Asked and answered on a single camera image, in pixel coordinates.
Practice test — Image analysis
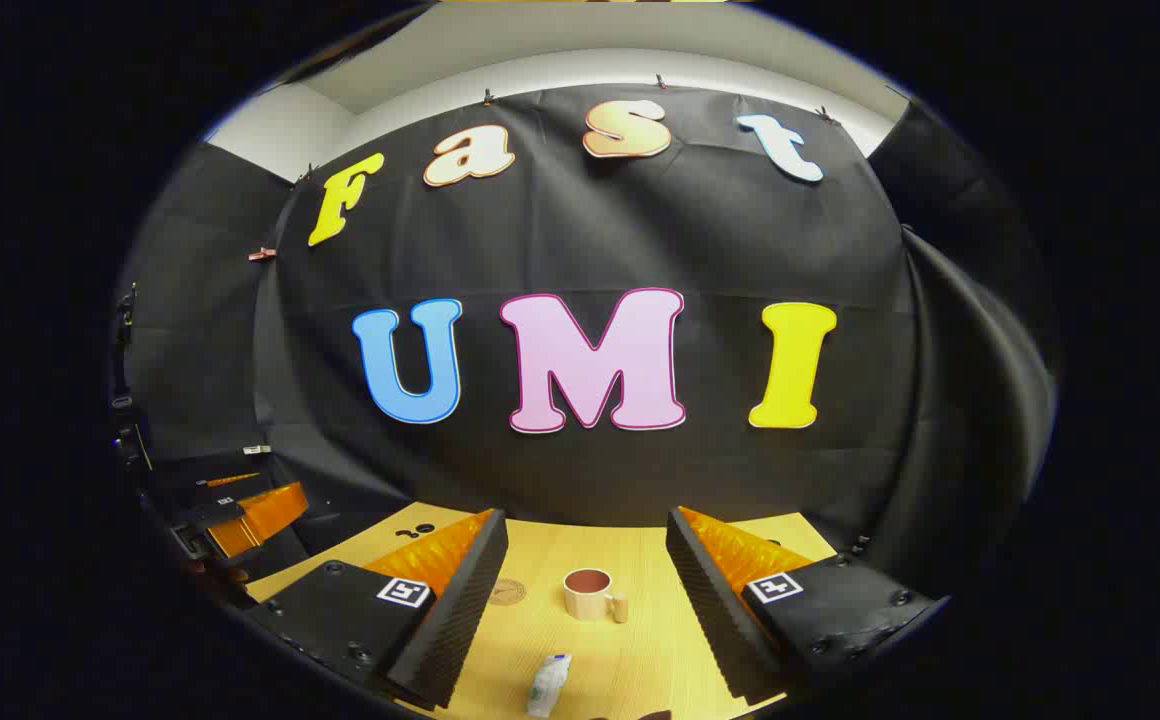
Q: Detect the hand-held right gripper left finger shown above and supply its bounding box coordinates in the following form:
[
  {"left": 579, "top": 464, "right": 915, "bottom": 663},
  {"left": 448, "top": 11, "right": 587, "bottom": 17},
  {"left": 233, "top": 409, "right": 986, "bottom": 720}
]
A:
[{"left": 245, "top": 508, "right": 509, "bottom": 711}]

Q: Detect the wooden desktop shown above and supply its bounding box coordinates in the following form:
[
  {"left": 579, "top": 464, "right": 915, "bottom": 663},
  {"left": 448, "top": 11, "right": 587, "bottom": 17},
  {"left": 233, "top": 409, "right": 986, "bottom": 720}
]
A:
[{"left": 245, "top": 502, "right": 838, "bottom": 720}]

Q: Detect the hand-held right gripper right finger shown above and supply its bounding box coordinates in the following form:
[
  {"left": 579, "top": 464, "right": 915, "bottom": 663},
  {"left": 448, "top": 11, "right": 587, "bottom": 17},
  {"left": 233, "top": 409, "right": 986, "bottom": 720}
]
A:
[{"left": 666, "top": 506, "right": 941, "bottom": 706}]

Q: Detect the white toothpaste tube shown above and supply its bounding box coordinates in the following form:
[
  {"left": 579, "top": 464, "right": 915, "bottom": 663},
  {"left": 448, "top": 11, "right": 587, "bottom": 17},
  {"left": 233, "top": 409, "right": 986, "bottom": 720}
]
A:
[{"left": 526, "top": 654, "right": 573, "bottom": 719}]

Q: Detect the beige cup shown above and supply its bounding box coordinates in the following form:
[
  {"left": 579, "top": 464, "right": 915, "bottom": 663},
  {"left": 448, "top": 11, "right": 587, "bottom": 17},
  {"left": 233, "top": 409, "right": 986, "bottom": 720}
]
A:
[{"left": 563, "top": 567, "right": 630, "bottom": 624}]

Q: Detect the black backdrop cloth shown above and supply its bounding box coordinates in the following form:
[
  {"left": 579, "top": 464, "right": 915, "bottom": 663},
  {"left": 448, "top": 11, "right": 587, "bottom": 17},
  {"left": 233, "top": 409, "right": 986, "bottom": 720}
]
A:
[{"left": 115, "top": 85, "right": 1056, "bottom": 581}]

